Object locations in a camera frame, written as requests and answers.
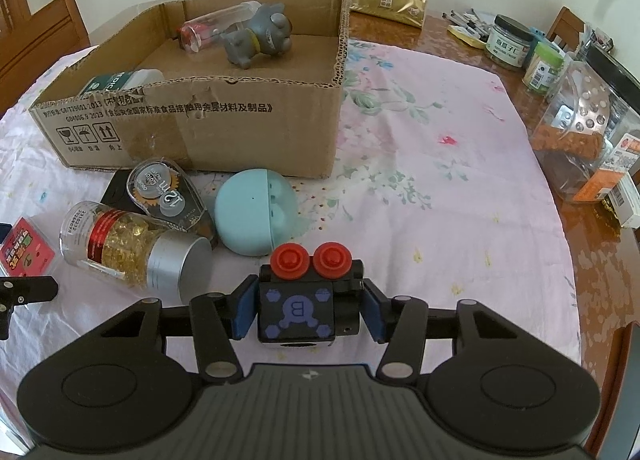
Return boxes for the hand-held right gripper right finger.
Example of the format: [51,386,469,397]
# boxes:
[362,279,541,383]

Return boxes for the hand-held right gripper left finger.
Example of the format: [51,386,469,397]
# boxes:
[75,276,261,383]

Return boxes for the black toy block red wheels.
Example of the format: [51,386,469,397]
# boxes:
[257,241,365,349]

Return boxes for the cardboard box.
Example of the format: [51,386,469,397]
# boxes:
[28,0,352,180]

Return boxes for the white pill bottle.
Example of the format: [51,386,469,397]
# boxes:
[78,68,165,97]

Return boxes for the grey animal figurine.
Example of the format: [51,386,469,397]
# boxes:
[222,0,294,66]

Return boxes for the clear plastic jar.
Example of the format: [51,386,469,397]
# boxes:
[178,0,261,54]

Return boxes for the pink card pack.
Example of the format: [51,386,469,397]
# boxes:
[0,215,56,278]

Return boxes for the light blue egg-shaped toy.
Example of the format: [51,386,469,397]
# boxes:
[214,167,300,256]

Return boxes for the capsule bottle silver lid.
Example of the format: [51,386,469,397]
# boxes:
[59,199,214,304]

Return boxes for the pink floral tablecloth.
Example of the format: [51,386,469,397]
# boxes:
[0,37,584,443]

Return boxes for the clear correction tape dispenser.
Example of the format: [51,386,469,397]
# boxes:
[127,158,211,237]

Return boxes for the wooden panel-back dining chair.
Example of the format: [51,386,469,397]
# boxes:
[0,0,92,117]

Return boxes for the large clear jar black lid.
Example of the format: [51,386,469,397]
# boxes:
[529,47,640,204]

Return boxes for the white medicine box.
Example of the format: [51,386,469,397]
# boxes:
[607,172,640,229]

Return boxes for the yellow sticky note pad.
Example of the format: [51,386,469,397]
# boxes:
[447,24,489,49]

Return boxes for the small jar green lid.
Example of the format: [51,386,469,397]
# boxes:
[522,38,566,96]

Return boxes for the glass jar dark lid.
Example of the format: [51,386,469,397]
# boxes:
[484,14,536,72]

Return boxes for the bunch of black pens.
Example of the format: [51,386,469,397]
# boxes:
[442,8,494,39]

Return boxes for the clear bag of small items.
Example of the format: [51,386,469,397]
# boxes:
[575,24,616,62]

